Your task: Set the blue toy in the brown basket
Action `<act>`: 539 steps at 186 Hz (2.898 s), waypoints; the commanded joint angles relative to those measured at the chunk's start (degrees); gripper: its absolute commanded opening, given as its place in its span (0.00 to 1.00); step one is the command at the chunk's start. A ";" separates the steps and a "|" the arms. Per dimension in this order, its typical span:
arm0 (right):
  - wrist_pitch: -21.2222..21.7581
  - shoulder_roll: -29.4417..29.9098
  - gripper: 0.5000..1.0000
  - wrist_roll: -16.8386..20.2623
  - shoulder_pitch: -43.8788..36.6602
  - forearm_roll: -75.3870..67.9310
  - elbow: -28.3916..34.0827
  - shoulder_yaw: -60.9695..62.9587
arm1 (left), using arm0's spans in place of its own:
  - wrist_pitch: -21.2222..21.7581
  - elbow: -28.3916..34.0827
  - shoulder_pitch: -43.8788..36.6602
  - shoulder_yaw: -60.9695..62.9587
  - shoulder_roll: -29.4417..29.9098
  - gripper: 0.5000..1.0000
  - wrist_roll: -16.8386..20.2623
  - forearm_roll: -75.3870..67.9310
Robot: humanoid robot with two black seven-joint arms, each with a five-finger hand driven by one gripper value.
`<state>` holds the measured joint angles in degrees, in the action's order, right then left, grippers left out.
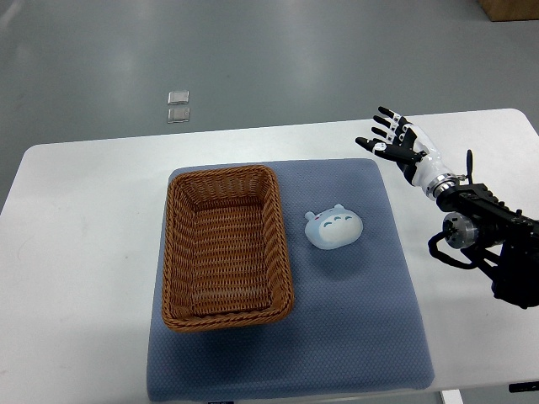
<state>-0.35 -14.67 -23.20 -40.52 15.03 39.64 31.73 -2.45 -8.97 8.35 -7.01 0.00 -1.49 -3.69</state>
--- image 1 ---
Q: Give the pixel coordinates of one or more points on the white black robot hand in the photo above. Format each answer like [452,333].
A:
[405,143]

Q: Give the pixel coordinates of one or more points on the light blue plush toy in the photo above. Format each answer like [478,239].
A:
[333,228]

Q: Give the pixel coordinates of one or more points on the brown cardboard box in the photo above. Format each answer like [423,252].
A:
[510,10]

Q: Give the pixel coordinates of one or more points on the black table edge clamp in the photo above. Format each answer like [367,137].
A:
[523,387]

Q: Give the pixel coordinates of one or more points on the brown wicker basket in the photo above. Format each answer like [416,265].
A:
[225,260]

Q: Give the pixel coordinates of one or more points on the blue quilted mat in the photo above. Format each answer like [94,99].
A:
[355,325]

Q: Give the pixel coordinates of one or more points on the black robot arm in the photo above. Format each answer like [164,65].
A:
[479,231]

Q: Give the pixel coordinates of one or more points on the upper clear floor plate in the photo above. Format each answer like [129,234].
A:
[178,97]

